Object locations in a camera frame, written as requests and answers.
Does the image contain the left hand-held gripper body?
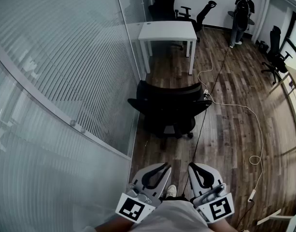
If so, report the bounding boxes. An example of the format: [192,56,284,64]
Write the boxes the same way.
[115,183,162,224]

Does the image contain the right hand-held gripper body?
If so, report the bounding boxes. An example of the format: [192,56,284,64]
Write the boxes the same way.
[192,183,235,224]

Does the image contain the person's left forearm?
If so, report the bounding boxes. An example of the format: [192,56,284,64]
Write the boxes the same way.
[94,215,136,232]

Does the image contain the person's right forearm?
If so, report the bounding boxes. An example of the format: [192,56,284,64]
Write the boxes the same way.
[208,220,235,232]

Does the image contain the white sneaker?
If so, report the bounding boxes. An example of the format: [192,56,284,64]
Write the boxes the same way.
[165,184,177,199]

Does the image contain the black trousers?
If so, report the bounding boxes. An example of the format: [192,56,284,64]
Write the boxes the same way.
[159,195,190,202]

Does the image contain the person in white coat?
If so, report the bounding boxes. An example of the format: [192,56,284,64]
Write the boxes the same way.
[127,199,211,232]

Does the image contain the white standing desk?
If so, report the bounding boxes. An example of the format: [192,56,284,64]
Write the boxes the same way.
[256,208,296,232]

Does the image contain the black floor box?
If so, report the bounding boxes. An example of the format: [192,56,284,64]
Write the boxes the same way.
[258,40,269,53]

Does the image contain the white table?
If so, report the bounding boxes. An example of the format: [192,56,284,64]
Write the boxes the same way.
[138,20,198,75]

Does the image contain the black headrest office chair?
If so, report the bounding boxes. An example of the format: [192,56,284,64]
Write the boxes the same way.
[261,25,294,86]

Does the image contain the black rounded case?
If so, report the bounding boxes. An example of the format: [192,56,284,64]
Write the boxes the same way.
[234,12,250,31]

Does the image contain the black reclined office chair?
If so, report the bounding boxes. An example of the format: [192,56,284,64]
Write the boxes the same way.
[175,0,218,43]

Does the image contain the round black side table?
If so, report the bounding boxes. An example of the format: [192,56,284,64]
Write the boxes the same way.
[227,10,255,26]

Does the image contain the black high-back office chair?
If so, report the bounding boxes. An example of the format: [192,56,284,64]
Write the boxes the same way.
[147,0,178,23]

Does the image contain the black striped backpack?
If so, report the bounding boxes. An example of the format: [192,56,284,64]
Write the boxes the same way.
[235,0,251,16]

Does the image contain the black power cable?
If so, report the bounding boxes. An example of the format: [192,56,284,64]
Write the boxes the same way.
[181,107,208,198]

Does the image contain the white floor cable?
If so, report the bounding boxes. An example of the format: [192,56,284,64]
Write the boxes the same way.
[197,25,264,199]

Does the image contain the black floor cable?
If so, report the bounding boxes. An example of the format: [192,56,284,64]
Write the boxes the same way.
[205,46,233,99]

